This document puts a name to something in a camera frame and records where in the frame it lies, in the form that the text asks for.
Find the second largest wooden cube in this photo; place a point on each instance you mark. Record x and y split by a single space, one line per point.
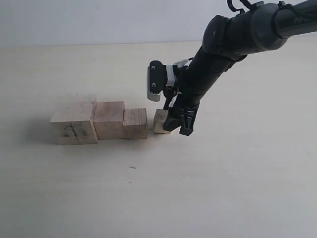
108 120

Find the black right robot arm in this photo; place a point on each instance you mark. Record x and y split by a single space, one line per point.
226 41

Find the largest wooden cube marked 4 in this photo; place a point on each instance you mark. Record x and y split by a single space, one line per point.
72 120

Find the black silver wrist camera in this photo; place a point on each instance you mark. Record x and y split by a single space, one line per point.
156 79

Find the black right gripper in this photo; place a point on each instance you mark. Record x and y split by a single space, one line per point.
189 84

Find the smallest wooden cube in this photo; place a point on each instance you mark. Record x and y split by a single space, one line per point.
159 120

